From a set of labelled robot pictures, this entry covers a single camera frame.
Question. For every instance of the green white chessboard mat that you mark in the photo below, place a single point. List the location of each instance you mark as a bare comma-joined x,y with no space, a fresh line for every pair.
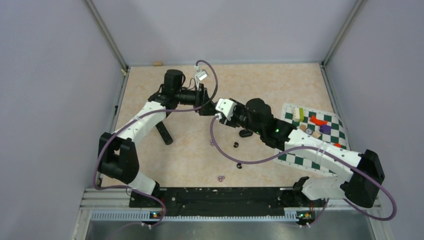
338,135

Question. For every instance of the red block upper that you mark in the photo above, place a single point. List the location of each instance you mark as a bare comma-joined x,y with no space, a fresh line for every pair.
317,122

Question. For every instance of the yellow-green white block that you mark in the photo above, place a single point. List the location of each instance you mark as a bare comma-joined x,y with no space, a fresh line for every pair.
298,114

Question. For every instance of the brown wooden block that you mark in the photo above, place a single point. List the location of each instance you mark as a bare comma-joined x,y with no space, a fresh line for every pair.
302,127

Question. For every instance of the purple block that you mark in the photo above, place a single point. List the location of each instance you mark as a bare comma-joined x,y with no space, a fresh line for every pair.
325,129

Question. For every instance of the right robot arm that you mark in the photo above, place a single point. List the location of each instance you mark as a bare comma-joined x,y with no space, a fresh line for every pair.
355,173

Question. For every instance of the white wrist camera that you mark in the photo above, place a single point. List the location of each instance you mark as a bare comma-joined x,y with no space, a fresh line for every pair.
225,108
200,74

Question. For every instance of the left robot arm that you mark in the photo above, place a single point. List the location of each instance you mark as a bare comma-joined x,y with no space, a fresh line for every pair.
118,158

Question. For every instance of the black earbud charging case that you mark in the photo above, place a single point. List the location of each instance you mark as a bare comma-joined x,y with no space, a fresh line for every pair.
244,133

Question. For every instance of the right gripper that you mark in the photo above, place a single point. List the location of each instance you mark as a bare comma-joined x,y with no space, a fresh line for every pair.
231,122

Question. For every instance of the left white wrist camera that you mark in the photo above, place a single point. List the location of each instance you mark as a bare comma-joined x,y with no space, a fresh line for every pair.
200,74

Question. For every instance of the black rectangular bar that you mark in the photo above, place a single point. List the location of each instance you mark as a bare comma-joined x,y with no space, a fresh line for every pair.
164,133

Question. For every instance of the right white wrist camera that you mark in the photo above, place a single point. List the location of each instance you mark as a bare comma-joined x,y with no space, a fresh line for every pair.
225,108

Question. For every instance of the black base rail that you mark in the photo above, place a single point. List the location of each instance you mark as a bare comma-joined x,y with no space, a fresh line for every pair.
224,201

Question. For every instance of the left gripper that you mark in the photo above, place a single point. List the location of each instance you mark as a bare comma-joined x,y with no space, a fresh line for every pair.
202,100

